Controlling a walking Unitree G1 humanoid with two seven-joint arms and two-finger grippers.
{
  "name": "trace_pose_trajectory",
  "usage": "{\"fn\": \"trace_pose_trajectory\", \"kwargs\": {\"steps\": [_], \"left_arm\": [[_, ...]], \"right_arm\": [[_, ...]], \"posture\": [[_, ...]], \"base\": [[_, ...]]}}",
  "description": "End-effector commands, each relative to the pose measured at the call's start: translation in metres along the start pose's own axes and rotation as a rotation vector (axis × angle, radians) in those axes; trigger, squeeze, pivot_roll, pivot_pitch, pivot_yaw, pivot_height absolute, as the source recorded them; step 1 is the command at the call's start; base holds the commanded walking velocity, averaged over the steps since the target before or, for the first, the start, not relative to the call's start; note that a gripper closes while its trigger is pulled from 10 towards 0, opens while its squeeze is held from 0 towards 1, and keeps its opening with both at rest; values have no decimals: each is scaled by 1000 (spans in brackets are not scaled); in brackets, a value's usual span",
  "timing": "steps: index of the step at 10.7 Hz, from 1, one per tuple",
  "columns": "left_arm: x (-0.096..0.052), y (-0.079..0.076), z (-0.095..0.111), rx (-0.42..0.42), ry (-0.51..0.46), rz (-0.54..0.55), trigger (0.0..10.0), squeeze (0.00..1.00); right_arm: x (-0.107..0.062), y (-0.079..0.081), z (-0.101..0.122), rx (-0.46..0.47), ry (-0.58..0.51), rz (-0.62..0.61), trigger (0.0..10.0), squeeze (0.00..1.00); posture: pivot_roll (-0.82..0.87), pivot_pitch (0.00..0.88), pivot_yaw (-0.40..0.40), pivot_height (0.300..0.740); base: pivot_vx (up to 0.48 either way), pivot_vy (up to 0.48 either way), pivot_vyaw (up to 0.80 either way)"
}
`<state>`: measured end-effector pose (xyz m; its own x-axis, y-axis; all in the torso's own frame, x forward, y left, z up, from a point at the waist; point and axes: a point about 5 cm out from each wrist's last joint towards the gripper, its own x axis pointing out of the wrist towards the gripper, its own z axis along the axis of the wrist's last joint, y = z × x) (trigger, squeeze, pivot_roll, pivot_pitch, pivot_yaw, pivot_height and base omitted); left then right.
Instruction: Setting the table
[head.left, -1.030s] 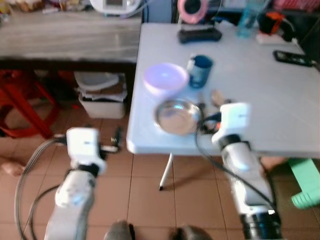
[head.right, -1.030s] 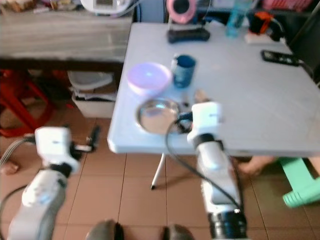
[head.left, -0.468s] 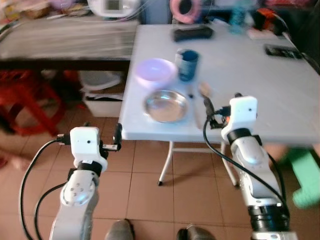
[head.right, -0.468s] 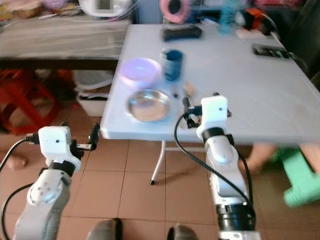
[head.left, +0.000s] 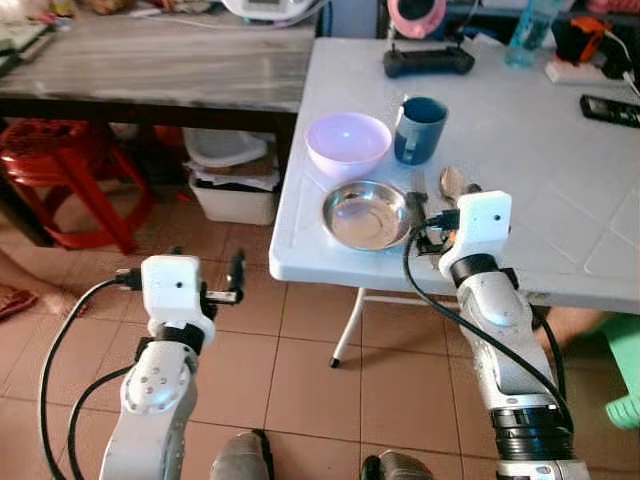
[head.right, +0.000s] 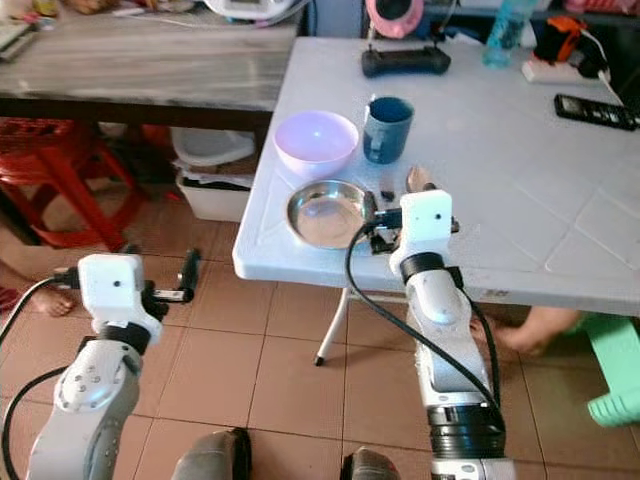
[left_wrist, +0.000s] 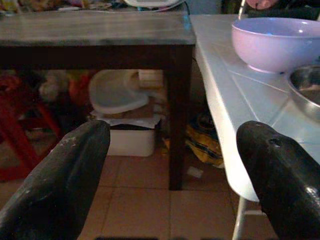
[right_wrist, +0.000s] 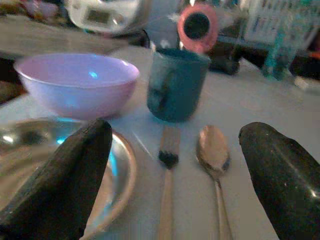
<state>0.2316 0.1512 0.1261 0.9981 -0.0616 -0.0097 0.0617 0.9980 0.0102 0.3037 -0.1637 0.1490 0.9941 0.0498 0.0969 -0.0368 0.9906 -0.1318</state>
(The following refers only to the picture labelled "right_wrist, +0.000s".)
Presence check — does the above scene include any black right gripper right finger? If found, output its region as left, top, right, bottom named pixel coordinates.
left=238, top=121, right=320, bottom=240

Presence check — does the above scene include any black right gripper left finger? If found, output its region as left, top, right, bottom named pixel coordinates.
left=0, top=118, right=113, bottom=240

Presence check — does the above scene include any silver metal plate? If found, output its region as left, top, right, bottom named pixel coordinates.
left=0, top=117, right=138, bottom=240

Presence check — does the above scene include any silver metal spoon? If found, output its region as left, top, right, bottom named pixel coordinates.
left=195, top=124, right=233, bottom=240

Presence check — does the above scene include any pink plastic bowl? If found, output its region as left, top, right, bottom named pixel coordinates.
left=14, top=53, right=141, bottom=121

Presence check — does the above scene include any silver metal fork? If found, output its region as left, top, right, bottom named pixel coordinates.
left=156, top=126, right=182, bottom=240

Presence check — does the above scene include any dark block on table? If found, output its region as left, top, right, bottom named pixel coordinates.
left=208, top=41, right=243, bottom=76

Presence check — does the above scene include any teal ceramic mug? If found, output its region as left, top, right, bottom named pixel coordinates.
left=146, top=47, right=212, bottom=124

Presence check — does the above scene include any white appliance with display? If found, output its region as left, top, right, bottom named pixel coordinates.
left=65, top=0, right=151, bottom=36

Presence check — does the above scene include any pink ring with black centre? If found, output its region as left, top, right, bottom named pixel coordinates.
left=177, top=3, right=219, bottom=53

